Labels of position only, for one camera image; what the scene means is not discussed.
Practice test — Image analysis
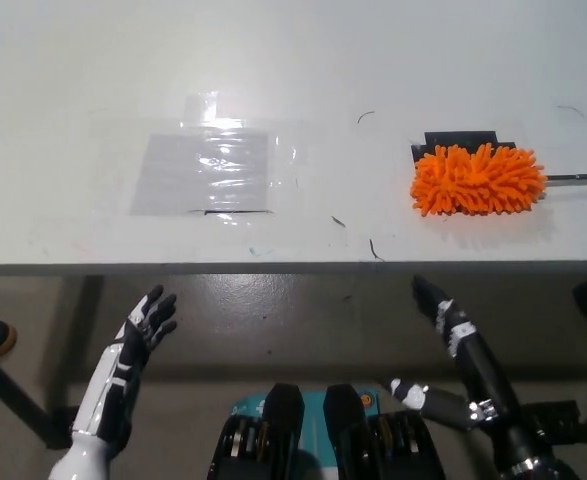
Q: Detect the orange microfibre telescopic duster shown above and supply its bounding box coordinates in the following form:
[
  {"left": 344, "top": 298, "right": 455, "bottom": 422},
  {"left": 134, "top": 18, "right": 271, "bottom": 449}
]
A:
[{"left": 410, "top": 142, "right": 587, "bottom": 218}]

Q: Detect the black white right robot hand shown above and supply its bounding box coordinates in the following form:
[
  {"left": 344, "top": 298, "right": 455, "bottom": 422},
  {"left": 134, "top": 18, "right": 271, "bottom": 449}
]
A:
[{"left": 389, "top": 275, "right": 520, "bottom": 431}]

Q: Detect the black table foot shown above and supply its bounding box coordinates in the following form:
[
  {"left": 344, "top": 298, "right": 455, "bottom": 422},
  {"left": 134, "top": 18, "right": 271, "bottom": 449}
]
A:
[{"left": 536, "top": 374, "right": 587, "bottom": 447}]

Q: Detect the grey table leg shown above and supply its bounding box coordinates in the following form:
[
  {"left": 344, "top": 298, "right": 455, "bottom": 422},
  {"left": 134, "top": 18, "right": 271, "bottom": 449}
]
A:
[{"left": 58, "top": 275, "right": 105, "bottom": 417}]

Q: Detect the black diagonal table brace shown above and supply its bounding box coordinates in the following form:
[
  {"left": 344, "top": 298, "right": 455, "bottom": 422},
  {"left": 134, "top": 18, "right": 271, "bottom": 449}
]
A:
[{"left": 0, "top": 332, "right": 74, "bottom": 449}]

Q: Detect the grey clear tape patch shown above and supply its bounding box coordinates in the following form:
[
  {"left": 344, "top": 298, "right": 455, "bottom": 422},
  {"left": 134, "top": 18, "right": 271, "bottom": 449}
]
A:
[{"left": 129, "top": 91, "right": 277, "bottom": 218}]

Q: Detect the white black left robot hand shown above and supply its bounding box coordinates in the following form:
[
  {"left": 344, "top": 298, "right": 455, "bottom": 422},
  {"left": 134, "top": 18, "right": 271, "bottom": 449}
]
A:
[{"left": 71, "top": 284, "right": 179, "bottom": 444}]

